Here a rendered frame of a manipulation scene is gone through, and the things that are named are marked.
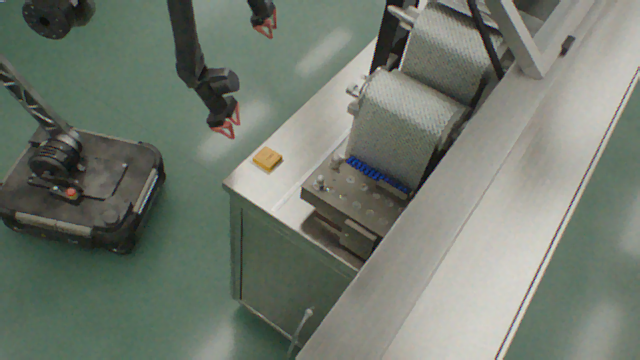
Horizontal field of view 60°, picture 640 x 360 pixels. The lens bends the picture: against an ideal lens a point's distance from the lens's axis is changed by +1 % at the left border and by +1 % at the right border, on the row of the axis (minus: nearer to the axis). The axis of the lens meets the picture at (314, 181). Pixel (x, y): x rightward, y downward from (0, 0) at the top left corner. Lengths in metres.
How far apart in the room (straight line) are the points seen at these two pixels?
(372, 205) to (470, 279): 0.61
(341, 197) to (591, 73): 0.72
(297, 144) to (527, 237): 0.96
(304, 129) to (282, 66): 1.64
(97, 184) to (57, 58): 1.23
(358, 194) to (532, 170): 0.54
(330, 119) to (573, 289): 1.60
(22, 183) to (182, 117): 0.93
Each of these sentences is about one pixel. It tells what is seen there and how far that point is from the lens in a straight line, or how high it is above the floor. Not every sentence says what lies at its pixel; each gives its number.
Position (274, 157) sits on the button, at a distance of 1.78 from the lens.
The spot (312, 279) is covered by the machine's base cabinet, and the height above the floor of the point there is 0.68.
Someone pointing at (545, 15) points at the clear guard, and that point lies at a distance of 1.20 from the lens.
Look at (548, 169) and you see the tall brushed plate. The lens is 1.27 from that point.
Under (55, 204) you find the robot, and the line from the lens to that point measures 2.62.
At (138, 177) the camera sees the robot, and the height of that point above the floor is 0.24.
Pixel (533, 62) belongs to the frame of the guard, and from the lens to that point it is 1.09.
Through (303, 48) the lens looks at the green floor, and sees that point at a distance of 3.67.
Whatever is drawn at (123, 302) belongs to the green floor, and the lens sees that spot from 2.58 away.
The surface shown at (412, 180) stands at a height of 1.07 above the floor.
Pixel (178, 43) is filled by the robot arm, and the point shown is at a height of 1.36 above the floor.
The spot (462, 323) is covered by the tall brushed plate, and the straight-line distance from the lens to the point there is 0.99.
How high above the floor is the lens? 2.29
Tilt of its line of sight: 52 degrees down
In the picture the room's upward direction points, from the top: 10 degrees clockwise
